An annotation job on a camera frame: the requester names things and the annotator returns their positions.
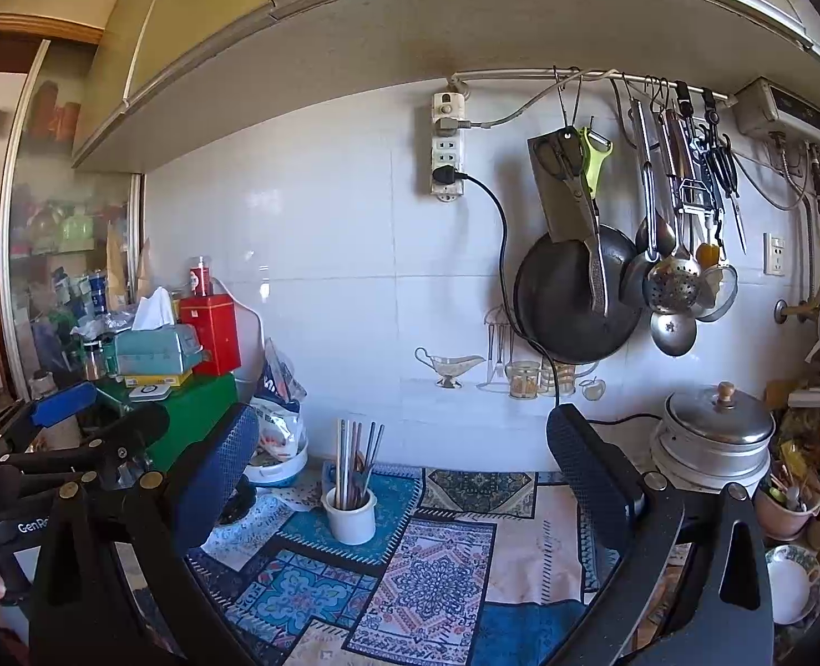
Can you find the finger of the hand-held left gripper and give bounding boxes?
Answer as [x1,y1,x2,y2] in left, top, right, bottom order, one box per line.
[0,381,99,446]
[0,401,173,484]

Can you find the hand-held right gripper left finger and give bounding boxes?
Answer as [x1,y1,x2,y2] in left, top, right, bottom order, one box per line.
[28,401,260,666]

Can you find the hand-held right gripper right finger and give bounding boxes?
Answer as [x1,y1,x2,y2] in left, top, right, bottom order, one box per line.
[541,403,776,666]

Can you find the white utensil cup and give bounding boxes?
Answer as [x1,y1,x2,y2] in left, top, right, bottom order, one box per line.
[321,486,379,546]

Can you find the pink pot with utensils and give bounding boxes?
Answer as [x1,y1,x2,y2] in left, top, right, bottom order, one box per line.
[753,477,820,543]

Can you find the white and blue basin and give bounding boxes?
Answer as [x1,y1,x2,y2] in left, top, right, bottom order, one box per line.
[244,440,310,487]

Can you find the green metal box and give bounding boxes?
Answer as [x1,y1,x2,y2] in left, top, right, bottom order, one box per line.
[94,371,240,473]

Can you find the teal tissue box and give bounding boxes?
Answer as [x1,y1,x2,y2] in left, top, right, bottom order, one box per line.
[114,286,207,377]

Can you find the white dotted cloth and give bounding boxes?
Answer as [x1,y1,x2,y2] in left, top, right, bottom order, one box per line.
[270,487,326,512]

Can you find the blue and white food bag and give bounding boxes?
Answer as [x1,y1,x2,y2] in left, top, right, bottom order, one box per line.
[254,337,309,460]

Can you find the white rice cooker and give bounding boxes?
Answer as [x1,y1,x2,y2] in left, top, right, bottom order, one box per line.
[650,423,772,498]

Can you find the red tin box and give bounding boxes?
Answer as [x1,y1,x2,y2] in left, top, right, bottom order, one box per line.
[178,295,243,377]

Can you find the steel pot with lid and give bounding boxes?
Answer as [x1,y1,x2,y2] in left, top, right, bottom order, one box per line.
[662,381,777,477]

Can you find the red spray can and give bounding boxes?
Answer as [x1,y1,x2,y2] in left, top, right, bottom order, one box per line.
[189,256,215,299]

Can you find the black wok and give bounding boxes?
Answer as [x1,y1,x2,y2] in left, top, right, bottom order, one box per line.
[513,225,644,366]

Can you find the glass door cabinet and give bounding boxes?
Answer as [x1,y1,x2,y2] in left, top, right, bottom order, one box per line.
[0,40,145,391]

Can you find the patterned patchwork table mat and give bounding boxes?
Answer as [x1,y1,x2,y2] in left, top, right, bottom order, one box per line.
[184,461,661,666]

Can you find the steel skimmer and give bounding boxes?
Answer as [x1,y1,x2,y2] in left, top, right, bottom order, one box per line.
[644,103,703,315]

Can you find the large steel ladle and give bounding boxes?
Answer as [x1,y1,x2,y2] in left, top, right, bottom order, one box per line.
[621,100,662,307]

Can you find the floral rimmed plate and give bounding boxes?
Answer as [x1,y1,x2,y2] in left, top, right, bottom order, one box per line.
[763,544,820,626]

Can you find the steel cleaver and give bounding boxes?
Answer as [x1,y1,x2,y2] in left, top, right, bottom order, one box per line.
[527,128,609,318]

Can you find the green peeler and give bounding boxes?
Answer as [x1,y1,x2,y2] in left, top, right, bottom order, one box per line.
[578,126,614,196]

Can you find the small black scissors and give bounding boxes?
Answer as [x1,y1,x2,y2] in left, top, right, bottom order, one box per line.
[703,130,748,255]

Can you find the white power strip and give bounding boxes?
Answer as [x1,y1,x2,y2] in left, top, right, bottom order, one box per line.
[429,90,468,204]

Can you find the white water heater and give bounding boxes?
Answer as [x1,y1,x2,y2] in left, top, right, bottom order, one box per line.
[733,77,820,147]

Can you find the yellow upper cabinet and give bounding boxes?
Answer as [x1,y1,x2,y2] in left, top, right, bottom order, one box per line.
[72,0,818,171]

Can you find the wire mesh strainer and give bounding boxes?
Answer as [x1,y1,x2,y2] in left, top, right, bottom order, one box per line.
[694,262,739,324]

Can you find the black power cable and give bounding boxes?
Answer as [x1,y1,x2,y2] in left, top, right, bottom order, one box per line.
[436,165,662,432]

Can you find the black handled kitchen scissors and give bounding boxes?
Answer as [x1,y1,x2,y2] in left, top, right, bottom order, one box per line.
[535,126,603,224]

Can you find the metal hanging rail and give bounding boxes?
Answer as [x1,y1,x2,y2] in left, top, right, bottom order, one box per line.
[449,67,738,109]

